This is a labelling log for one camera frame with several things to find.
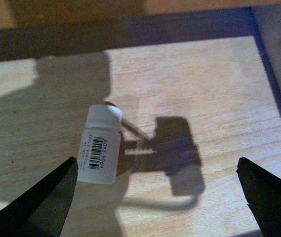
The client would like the wooden drawer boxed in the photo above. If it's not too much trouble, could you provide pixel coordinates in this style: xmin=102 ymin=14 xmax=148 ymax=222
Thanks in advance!
xmin=0 ymin=9 xmax=281 ymax=237

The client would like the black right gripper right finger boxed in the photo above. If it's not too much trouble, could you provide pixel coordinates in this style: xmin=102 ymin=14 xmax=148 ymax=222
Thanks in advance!
xmin=237 ymin=157 xmax=281 ymax=237

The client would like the white medicine bottle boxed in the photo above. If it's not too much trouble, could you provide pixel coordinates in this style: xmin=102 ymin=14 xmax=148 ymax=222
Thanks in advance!
xmin=77 ymin=104 xmax=122 ymax=184

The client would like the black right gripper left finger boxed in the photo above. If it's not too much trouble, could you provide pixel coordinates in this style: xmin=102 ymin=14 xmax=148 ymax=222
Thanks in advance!
xmin=0 ymin=157 xmax=78 ymax=237

